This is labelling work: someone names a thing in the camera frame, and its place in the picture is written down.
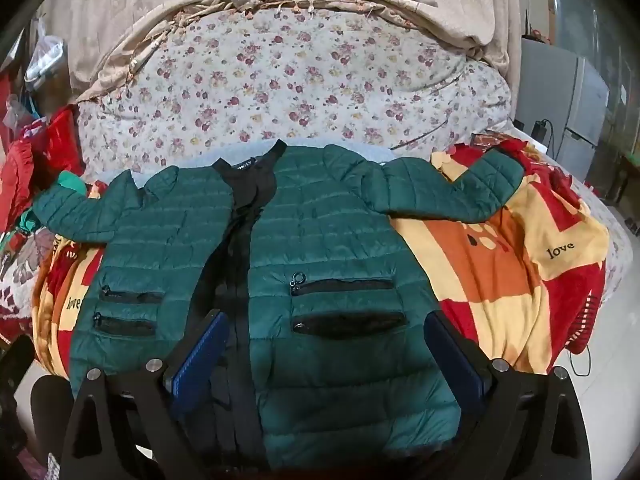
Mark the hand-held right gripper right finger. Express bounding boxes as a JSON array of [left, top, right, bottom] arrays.
[[423, 309, 596, 480]]

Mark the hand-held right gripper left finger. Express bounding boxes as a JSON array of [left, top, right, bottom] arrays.
[[60, 309, 229, 480]]

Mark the dark green puffer jacket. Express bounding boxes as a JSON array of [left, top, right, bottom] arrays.
[[32, 142, 526, 480]]

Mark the bright green cloth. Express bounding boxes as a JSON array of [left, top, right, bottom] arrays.
[[20, 170, 101, 233]]

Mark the red packet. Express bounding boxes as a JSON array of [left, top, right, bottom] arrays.
[[471, 131, 507, 150]]

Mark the light blue sweatshirt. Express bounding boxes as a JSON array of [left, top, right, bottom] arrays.
[[280, 135, 401, 167]]

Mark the black charger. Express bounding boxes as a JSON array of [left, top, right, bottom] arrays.
[[534, 119, 556, 157]]

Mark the red plastic bag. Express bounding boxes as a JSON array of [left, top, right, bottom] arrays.
[[0, 105, 83, 231]]

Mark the silver refrigerator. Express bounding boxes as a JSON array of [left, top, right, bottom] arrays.
[[555, 55, 612, 192]]

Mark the floral quilt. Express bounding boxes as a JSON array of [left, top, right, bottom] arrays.
[[75, 7, 516, 181]]

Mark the white plastic bag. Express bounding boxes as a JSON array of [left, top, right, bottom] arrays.
[[25, 35, 68, 92]]

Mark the black cable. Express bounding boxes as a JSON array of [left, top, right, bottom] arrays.
[[567, 345, 594, 378]]

